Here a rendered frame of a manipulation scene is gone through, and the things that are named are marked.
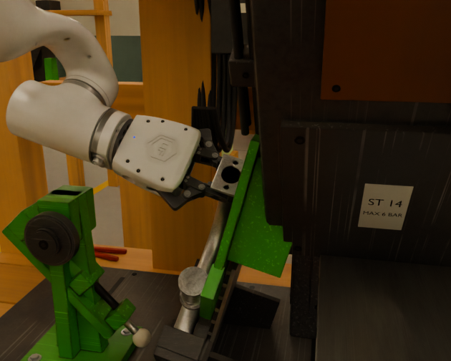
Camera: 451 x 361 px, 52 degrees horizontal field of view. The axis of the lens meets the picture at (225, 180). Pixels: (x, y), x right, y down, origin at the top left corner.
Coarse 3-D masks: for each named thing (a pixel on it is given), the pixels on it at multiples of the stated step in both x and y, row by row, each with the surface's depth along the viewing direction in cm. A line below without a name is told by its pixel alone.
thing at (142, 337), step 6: (126, 324) 70; (132, 324) 70; (132, 330) 70; (138, 330) 70; (144, 330) 70; (132, 336) 70; (138, 336) 69; (144, 336) 69; (150, 336) 70; (138, 342) 69; (144, 342) 69
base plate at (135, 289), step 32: (128, 288) 92; (160, 288) 92; (256, 288) 92; (288, 288) 92; (0, 320) 82; (32, 320) 82; (160, 320) 82; (288, 320) 82; (0, 352) 74; (224, 352) 74; (256, 352) 74; (288, 352) 74
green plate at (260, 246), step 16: (256, 144) 51; (256, 160) 53; (240, 176) 53; (256, 176) 54; (240, 192) 53; (256, 192) 54; (240, 208) 54; (256, 208) 55; (240, 224) 56; (256, 224) 56; (224, 240) 56; (240, 240) 57; (256, 240) 56; (272, 240) 56; (224, 256) 56; (240, 256) 57; (256, 256) 57; (272, 256) 56; (224, 272) 63; (272, 272) 57
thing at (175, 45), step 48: (144, 0) 86; (192, 0) 84; (144, 48) 89; (192, 48) 87; (0, 96) 99; (144, 96) 92; (192, 96) 90; (0, 144) 102; (0, 192) 106; (48, 192) 114; (0, 240) 110; (192, 240) 99
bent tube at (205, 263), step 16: (224, 160) 64; (240, 160) 64; (224, 176) 66; (224, 192) 62; (224, 208) 70; (224, 224) 71; (208, 240) 73; (208, 256) 71; (208, 272) 70; (176, 320) 67; (192, 320) 66
